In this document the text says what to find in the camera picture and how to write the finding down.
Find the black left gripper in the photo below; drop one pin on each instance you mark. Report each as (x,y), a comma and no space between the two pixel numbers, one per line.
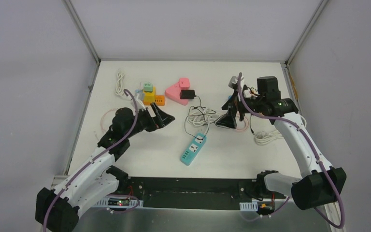
(153,116)

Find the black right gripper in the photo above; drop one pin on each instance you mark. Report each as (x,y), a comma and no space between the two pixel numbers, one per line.
(235,102)

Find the teal power strip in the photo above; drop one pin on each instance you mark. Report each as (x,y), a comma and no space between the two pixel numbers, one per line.
(194,148)

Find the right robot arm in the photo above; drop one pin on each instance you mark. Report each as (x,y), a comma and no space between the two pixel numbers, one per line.
(267,103)

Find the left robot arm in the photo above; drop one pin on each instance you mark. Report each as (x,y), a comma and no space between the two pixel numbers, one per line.
(59,209)

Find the yellow plug adapter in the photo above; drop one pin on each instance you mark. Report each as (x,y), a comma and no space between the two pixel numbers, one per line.
(149,94)

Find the light blue plug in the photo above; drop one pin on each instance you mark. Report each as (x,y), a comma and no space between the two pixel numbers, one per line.
(139,94)

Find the green plug adapter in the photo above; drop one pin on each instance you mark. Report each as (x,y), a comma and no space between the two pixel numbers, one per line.
(148,87)

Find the pink plug adapter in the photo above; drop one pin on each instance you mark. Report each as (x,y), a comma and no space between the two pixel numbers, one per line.
(184,83)

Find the orange power strip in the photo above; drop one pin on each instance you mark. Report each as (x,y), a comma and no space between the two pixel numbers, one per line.
(159,100)

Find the pink triangular power strip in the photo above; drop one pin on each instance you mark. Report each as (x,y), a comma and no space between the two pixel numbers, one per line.
(173,93)

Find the black power adapter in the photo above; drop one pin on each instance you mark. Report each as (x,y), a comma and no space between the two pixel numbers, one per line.
(187,94)

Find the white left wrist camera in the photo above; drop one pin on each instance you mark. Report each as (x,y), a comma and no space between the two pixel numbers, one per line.
(141,106)

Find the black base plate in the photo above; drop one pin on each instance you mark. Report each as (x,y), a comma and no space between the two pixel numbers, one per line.
(193,193)

